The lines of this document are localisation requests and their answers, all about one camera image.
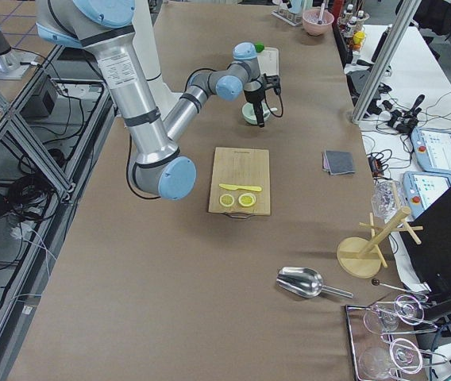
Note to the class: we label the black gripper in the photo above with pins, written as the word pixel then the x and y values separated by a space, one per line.
pixel 253 98

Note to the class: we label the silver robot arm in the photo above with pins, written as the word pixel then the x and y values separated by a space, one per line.
pixel 106 29

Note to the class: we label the green ceramic bowl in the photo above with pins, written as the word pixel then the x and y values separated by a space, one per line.
pixel 249 106

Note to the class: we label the pink bowl with ice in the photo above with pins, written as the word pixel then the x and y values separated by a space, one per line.
pixel 315 26

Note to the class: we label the beige rabbit tray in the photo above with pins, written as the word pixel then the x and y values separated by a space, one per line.
pixel 268 61

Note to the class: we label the bamboo cutting board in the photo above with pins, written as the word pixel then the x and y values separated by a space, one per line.
pixel 241 166

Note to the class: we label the green lime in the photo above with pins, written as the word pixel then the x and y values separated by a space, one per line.
pixel 259 47

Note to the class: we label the yellow plastic knife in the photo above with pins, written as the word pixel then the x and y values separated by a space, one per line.
pixel 235 187

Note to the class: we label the lemon slice upper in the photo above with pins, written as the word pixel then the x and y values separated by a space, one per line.
pixel 247 199

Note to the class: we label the lemon slice stack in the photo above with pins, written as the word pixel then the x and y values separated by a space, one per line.
pixel 226 200

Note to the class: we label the grey folded cloth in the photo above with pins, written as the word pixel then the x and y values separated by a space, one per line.
pixel 337 162

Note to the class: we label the clear plastic container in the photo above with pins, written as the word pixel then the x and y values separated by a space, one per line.
pixel 387 199

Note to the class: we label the metal scoop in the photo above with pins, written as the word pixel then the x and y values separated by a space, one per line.
pixel 306 282

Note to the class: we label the wooden mug tree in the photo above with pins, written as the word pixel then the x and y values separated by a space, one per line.
pixel 363 258

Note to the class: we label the near teach pendant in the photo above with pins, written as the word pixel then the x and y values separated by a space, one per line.
pixel 422 189

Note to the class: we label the teach pendant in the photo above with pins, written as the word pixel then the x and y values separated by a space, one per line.
pixel 432 148
pixel 422 189

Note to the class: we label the far teach pendant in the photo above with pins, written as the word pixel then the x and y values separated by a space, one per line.
pixel 432 148

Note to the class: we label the black monitor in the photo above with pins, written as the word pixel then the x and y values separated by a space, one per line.
pixel 431 259

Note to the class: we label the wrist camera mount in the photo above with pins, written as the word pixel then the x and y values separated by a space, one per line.
pixel 272 82

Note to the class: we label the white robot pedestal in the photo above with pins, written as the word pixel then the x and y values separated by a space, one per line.
pixel 144 44

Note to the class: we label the aluminium frame post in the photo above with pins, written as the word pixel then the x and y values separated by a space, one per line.
pixel 406 12

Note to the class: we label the wire glass rack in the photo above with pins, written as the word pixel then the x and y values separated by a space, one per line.
pixel 398 339

